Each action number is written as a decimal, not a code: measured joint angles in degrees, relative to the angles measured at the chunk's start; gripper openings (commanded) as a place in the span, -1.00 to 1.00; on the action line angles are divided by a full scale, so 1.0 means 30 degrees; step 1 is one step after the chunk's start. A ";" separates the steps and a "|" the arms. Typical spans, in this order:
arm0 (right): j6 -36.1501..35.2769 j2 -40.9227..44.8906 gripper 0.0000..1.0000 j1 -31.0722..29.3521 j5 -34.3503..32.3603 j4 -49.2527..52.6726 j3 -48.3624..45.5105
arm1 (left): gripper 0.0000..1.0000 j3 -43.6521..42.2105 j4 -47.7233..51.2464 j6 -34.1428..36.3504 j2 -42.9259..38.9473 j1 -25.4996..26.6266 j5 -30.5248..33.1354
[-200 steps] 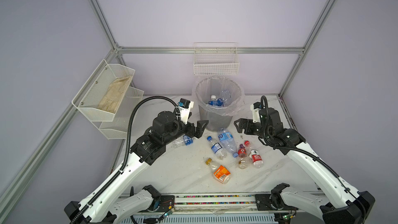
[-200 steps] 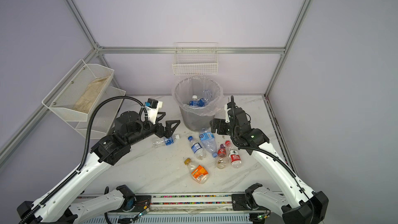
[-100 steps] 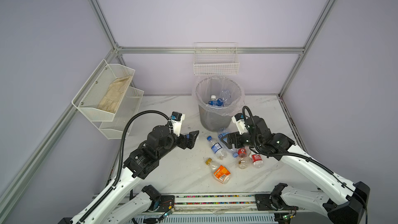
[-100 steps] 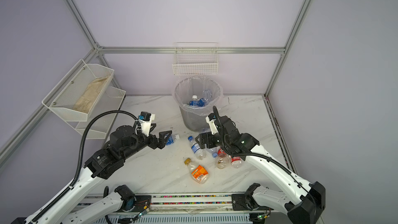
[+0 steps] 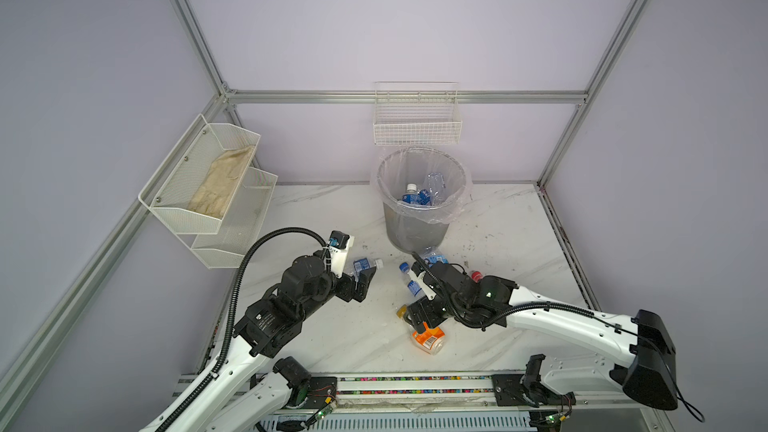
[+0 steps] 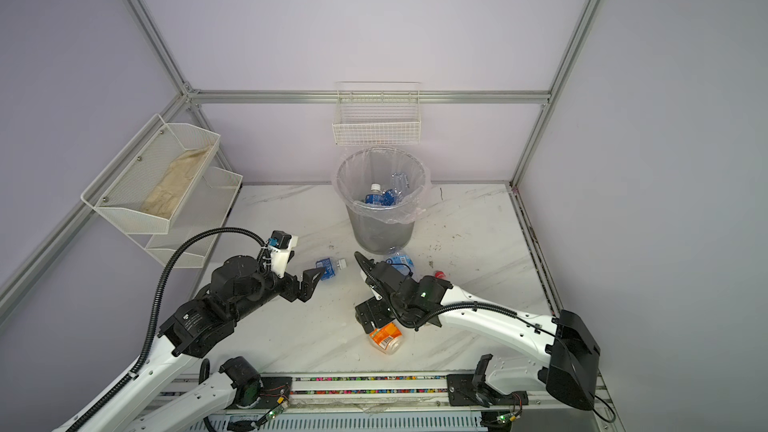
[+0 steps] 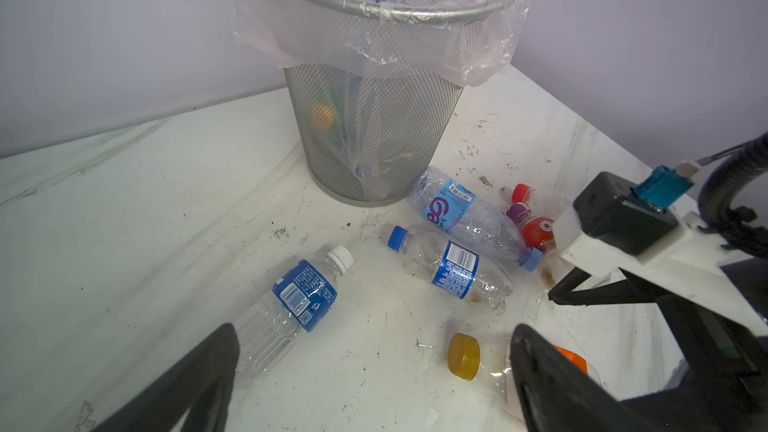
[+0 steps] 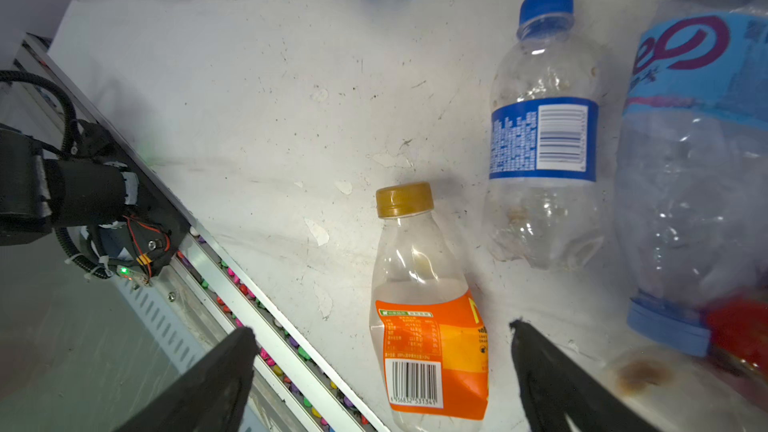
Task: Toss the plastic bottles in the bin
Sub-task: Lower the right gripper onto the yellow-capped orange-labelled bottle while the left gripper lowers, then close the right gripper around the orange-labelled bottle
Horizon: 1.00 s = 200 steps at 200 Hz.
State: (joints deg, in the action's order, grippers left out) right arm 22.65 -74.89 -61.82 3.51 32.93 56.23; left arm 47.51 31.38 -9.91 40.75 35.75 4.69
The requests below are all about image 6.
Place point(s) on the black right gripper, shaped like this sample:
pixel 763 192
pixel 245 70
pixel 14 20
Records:
pixel 375 318

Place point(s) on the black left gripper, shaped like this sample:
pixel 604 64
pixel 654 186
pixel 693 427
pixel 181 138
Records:
pixel 291 292

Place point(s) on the clear bottle blue label white cap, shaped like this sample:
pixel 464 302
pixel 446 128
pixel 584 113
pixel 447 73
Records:
pixel 330 267

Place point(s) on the orange label bottle yellow cap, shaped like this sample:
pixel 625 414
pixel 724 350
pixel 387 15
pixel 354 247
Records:
pixel 387 339

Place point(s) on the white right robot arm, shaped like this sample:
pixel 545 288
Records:
pixel 561 354

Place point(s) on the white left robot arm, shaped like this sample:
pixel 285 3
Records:
pixel 187 336

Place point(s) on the grey mesh waste bin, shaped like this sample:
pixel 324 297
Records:
pixel 380 238

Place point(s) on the clear plastic bin liner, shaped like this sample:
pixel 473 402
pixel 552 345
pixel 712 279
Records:
pixel 357 172

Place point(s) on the large clear bottle light-blue label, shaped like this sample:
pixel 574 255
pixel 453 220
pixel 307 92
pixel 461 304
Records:
pixel 402 262

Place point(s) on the lower white mesh shelf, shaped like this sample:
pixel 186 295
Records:
pixel 208 207

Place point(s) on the white mesh shelf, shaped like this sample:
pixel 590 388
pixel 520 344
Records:
pixel 120 189
pixel 208 207

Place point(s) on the beige cloth in shelf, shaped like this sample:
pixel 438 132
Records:
pixel 166 196

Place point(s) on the upper white mesh shelf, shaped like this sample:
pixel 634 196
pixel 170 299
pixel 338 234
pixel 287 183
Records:
pixel 120 189

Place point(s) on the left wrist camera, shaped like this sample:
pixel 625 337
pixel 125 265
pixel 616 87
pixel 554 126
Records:
pixel 280 247

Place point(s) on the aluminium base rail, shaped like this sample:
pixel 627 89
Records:
pixel 426 401

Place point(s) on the white wire wall basket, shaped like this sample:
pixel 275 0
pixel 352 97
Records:
pixel 377 113

